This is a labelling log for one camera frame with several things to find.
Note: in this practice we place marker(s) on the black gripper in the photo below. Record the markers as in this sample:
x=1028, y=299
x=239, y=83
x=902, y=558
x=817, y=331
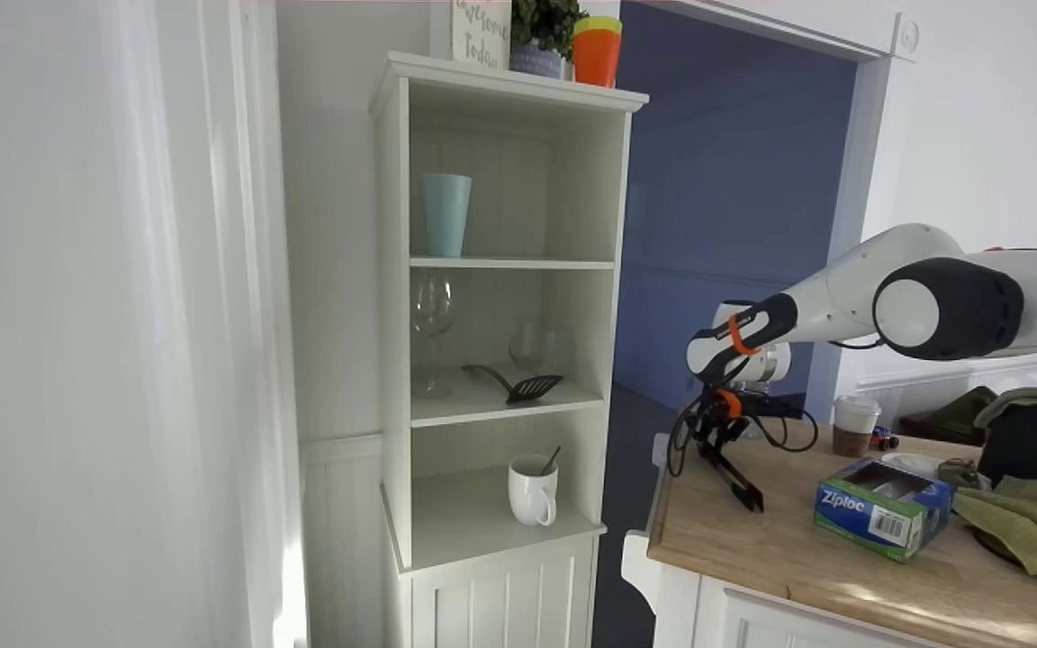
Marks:
x=723, y=414

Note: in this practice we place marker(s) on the black tongs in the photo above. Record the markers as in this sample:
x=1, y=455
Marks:
x=744, y=491

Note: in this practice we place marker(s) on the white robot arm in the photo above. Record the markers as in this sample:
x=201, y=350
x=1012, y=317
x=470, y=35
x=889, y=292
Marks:
x=925, y=298

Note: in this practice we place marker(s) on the white counter cabinet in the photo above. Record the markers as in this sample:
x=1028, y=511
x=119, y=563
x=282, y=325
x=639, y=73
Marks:
x=703, y=613

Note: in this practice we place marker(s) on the blue green Ziploc box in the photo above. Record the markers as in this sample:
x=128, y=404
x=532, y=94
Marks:
x=883, y=510

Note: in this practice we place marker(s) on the white mug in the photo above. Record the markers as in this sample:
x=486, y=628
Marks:
x=535, y=496

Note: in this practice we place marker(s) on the black bag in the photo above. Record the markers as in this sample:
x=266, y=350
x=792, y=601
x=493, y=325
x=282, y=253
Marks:
x=1011, y=449

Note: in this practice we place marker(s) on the wine glass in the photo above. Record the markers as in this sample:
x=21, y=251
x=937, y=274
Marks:
x=432, y=323

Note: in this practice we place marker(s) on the white shelf cabinet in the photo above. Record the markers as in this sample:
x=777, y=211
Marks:
x=535, y=292

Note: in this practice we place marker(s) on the light blue cup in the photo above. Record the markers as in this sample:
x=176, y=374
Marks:
x=448, y=200

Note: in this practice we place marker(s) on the orange cup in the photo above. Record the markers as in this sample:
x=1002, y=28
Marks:
x=596, y=47

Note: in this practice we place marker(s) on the potted plant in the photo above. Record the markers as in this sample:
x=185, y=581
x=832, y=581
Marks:
x=543, y=35

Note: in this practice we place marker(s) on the white sign picture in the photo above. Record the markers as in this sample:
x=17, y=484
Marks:
x=486, y=29

